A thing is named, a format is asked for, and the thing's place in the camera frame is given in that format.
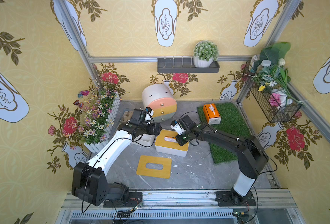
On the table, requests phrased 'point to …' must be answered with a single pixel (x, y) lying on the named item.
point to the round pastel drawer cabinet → (160, 98)
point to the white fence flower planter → (99, 107)
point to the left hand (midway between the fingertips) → (150, 126)
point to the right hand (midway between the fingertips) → (183, 133)
